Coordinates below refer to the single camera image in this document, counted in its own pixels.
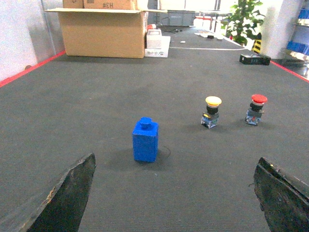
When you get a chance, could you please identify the yellow push button switch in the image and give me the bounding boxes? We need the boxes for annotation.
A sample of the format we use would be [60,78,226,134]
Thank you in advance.
[201,96,222,129]

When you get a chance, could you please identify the white small box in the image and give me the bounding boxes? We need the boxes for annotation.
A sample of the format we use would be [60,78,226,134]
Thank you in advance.
[146,29,162,49]

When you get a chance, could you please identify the blue block part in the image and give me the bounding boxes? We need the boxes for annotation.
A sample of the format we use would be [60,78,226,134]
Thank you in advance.
[132,117,159,162]

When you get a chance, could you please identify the green potted plant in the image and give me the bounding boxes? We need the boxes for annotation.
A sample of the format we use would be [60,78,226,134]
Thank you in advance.
[226,0,265,46]

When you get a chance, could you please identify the white flat box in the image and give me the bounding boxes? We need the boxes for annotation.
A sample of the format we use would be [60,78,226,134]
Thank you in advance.
[144,35,171,58]

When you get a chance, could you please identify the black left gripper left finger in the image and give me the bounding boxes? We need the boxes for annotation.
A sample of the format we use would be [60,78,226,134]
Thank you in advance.
[0,152,97,232]

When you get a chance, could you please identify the black rectangular box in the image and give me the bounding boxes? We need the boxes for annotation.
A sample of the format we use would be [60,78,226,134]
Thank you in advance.
[239,54,271,66]

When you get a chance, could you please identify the grey plastic crate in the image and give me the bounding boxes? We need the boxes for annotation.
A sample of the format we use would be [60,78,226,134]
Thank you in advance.
[165,10,196,27]

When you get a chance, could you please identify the red push button switch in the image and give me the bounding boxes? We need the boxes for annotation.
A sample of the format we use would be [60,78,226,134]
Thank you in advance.
[245,94,268,126]

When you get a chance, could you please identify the large open cardboard box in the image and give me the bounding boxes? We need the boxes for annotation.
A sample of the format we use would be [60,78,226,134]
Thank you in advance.
[44,7,168,59]

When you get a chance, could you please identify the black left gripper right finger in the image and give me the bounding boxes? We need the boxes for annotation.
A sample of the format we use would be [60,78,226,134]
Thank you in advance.
[253,157,309,232]

